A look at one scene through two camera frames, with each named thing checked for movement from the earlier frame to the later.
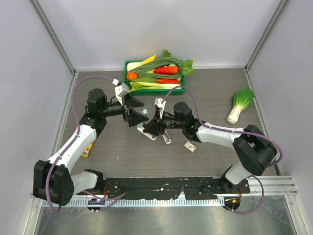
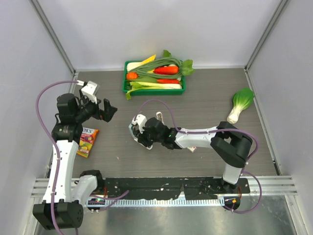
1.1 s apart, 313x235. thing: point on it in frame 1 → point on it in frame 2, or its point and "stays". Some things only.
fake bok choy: (242, 99) stays
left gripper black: (133, 118) → (108, 110)
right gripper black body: (161, 122) → (147, 137)
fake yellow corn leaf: (150, 58) stays
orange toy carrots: (167, 81) stays
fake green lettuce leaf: (187, 68) stays
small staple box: (190, 147) stays
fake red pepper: (172, 70) stays
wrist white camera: (121, 91) → (89, 91)
